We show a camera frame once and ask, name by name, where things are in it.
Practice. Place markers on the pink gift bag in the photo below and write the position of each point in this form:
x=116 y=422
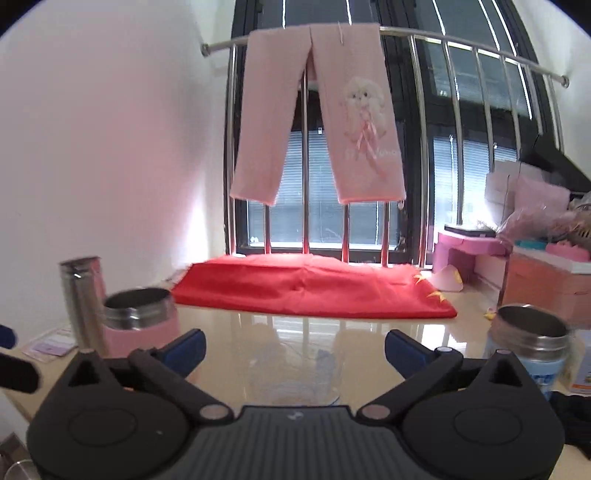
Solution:
x=540 y=196

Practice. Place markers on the white cardboard box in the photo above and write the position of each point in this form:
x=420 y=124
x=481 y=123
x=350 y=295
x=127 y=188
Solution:
x=501 y=189

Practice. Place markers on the pink orange storage box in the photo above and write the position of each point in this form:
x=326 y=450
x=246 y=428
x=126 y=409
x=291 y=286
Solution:
x=545 y=286

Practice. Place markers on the pink white card packet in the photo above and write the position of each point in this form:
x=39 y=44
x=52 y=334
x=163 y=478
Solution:
x=51 y=342

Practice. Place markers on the small yellow scrap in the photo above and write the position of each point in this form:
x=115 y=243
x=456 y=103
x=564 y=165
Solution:
x=487 y=315

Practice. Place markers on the red cloth with yellow stars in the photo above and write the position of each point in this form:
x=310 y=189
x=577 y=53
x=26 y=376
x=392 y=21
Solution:
x=314 y=286

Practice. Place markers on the tall steel thermos flask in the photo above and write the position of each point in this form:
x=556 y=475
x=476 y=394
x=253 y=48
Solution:
x=82 y=304

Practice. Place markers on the steel window railing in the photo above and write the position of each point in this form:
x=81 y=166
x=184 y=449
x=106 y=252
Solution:
x=461 y=120

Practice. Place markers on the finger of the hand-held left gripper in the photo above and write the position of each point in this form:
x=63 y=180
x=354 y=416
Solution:
x=18 y=374
x=5 y=337

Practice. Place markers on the blue steel food jar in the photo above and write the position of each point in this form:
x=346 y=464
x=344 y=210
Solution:
x=531 y=344

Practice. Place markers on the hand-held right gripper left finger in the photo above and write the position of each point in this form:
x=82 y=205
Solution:
x=190 y=347

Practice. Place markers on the pink stool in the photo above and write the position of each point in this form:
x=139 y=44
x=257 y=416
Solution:
x=461 y=247

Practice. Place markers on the pink paper cone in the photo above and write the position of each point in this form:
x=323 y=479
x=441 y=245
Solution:
x=448 y=279

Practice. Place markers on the black flat device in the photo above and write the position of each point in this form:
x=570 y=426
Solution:
x=468 y=229

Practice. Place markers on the pink pants with doll print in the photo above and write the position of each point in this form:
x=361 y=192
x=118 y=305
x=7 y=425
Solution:
x=364 y=129

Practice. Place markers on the white orange carton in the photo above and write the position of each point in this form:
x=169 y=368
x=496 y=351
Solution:
x=581 y=364

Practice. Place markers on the grey metal object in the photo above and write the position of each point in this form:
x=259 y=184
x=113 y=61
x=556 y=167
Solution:
x=14 y=461

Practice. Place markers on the pink steel food jar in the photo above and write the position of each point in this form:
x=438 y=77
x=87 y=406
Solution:
x=138 y=318

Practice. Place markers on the black angled panel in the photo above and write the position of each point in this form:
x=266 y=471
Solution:
x=561 y=161

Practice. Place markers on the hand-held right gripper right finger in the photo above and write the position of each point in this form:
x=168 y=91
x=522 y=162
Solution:
x=402 y=353

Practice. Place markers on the dark cloth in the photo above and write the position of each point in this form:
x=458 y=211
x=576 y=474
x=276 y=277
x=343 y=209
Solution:
x=572 y=422

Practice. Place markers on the clear glass cup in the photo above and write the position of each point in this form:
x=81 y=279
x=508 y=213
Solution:
x=295 y=376

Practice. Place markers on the pink wrapped bouquet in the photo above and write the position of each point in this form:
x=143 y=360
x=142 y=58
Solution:
x=526 y=226

